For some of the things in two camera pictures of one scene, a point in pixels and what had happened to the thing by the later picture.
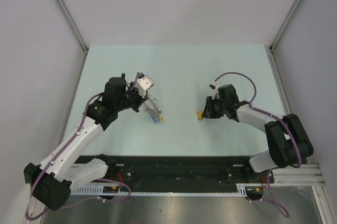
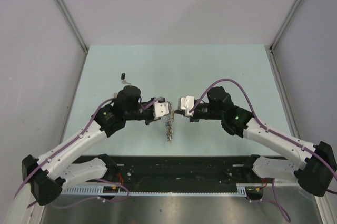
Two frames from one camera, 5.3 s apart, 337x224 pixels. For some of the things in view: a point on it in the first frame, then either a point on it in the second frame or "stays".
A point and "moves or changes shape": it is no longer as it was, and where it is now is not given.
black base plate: x=181 y=169 stays
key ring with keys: x=153 y=108 moves or changes shape
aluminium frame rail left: x=71 y=98 stays
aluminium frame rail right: x=280 y=87 stays
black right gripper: x=208 y=112 → x=193 y=119
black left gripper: x=140 y=100 → x=150 y=119
